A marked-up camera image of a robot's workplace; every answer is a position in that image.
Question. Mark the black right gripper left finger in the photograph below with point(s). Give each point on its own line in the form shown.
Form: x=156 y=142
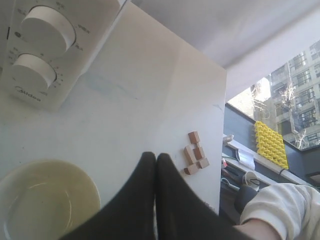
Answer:
x=130 y=214

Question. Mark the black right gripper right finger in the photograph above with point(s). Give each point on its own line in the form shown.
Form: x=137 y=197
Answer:
x=181 y=214

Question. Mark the cream ceramic bowl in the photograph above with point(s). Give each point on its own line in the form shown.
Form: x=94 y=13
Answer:
x=45 y=200

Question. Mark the white microwave oven body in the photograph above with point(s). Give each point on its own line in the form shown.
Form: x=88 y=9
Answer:
x=92 y=20

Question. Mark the wooden block puzzle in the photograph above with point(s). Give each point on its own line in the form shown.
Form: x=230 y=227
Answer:
x=194 y=155

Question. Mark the white paper cup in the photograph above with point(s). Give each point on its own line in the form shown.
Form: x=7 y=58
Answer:
x=250 y=179

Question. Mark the grey window sill shelf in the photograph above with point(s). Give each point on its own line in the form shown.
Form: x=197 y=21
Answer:
x=241 y=151

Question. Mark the person in white sleeve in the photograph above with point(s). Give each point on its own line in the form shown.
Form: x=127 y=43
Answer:
x=282 y=211

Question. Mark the yellow egg tray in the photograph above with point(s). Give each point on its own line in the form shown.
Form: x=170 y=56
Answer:
x=270 y=145

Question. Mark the lower white control knob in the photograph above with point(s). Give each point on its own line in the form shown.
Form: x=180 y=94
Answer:
x=33 y=72

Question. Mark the white control knob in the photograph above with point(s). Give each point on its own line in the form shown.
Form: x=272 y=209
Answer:
x=33 y=72
x=48 y=31

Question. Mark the upper white control knob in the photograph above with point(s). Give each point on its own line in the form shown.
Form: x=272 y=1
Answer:
x=48 y=31

